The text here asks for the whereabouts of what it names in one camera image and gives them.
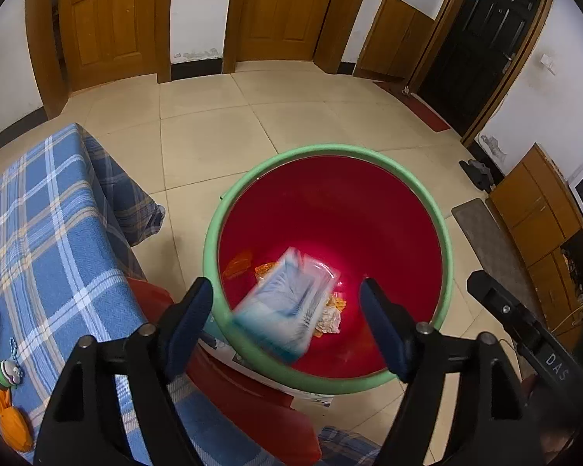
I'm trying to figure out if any low wooden wall cabinet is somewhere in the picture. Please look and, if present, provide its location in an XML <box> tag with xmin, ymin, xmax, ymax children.
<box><xmin>357</xmin><ymin>0</ymin><xmax>435</xmax><ymax>81</ymax></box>

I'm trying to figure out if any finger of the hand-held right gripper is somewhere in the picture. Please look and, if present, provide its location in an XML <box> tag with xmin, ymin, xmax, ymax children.
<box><xmin>466</xmin><ymin>271</ymin><xmax>541</xmax><ymax>348</ymax></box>

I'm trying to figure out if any red doormat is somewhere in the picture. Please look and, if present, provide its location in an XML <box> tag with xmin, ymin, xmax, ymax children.
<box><xmin>373</xmin><ymin>80</ymin><xmax>452</xmax><ymax>133</ymax></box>

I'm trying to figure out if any red plastic stool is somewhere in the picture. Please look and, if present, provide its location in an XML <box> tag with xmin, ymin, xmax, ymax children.
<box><xmin>126</xmin><ymin>276</ymin><xmax>324</xmax><ymax>464</ymax></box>

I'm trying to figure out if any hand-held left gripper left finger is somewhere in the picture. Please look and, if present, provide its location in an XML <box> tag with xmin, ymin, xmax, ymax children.
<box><xmin>33</xmin><ymin>276</ymin><xmax>215</xmax><ymax>466</ymax></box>

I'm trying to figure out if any pair of dark slippers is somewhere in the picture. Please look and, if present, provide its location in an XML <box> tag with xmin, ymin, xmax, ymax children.
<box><xmin>459</xmin><ymin>158</ymin><xmax>499</xmax><ymax>192</ymax></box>

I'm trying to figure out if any grey floor mat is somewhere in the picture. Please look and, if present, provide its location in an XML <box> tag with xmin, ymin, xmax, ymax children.
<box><xmin>451</xmin><ymin>198</ymin><xmax>535</xmax><ymax>302</ymax></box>

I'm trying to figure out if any white and teal medicine box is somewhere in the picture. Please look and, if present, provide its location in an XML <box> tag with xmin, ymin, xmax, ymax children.
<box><xmin>233</xmin><ymin>247</ymin><xmax>343</xmax><ymax>364</ymax></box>

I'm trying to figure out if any orange snack wrapper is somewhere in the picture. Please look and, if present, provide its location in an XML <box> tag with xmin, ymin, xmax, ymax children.
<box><xmin>223</xmin><ymin>250</ymin><xmax>278</xmax><ymax>282</ymax></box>

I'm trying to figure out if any wooden drawer cabinet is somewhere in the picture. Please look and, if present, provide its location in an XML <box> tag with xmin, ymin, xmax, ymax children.
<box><xmin>486</xmin><ymin>143</ymin><xmax>583</xmax><ymax>350</ymax></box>

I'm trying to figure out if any blue plaid blanket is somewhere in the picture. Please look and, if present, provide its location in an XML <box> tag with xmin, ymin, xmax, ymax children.
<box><xmin>0</xmin><ymin>123</ymin><xmax>384</xmax><ymax>466</ymax></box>

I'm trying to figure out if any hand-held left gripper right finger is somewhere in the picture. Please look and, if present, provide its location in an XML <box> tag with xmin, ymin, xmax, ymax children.
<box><xmin>360</xmin><ymin>278</ymin><xmax>547</xmax><ymax>466</ymax></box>

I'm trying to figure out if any green plastic toy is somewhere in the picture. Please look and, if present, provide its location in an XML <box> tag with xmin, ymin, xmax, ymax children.
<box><xmin>0</xmin><ymin>356</ymin><xmax>26</xmax><ymax>390</ymax></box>

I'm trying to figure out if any white tissue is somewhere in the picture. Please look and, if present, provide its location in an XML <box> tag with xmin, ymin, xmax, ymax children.
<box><xmin>313</xmin><ymin>301</ymin><xmax>344</xmax><ymax>336</ymax></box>

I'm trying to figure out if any black entrance door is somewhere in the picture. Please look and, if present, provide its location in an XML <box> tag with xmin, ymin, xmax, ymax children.
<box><xmin>408</xmin><ymin>0</ymin><xmax>557</xmax><ymax>149</ymax></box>

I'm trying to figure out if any wooden panel door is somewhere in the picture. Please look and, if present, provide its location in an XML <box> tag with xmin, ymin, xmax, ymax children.
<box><xmin>222</xmin><ymin>0</ymin><xmax>377</xmax><ymax>75</ymax></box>
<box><xmin>25</xmin><ymin>0</ymin><xmax>173</xmax><ymax>120</ymax></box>

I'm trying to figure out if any red basin with green rim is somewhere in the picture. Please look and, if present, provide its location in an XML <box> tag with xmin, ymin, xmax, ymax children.
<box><xmin>203</xmin><ymin>143</ymin><xmax>454</xmax><ymax>395</ymax></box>

